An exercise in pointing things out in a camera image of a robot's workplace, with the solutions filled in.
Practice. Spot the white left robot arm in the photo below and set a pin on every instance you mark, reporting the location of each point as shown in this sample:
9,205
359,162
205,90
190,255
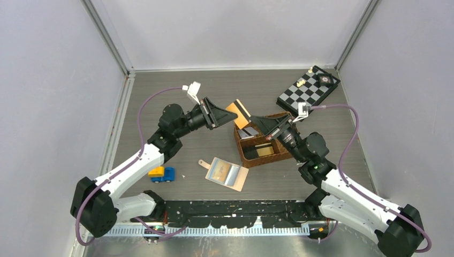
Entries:
98,204

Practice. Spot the small black square box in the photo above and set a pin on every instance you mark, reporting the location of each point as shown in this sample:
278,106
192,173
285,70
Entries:
325,79

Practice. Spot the woven wicker divided basket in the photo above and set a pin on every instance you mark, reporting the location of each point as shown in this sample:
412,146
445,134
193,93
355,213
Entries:
268,151

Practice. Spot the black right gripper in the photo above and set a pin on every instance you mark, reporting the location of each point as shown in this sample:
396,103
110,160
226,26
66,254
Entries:
269,126

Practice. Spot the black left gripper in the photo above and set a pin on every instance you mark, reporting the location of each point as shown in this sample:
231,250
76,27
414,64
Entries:
214,116

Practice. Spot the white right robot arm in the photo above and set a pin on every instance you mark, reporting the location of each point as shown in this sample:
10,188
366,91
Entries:
396,230

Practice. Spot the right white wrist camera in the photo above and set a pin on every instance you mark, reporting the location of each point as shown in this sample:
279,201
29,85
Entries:
303,112

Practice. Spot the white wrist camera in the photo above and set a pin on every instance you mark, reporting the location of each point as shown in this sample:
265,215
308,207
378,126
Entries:
303,112
192,91

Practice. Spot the black white chessboard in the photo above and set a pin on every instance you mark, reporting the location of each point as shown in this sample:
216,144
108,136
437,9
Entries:
310,92

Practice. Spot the beige leather card holder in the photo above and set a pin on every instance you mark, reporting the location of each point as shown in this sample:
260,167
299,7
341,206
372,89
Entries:
238,186

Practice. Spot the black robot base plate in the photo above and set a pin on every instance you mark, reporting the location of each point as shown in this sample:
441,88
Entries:
234,214

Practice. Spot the aluminium frame rail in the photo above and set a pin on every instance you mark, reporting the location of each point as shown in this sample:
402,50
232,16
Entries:
106,30

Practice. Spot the blue yellow toy car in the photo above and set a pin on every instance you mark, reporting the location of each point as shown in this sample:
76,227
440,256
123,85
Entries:
162,174

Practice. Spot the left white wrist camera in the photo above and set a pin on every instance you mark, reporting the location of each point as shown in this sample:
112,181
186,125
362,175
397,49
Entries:
192,91

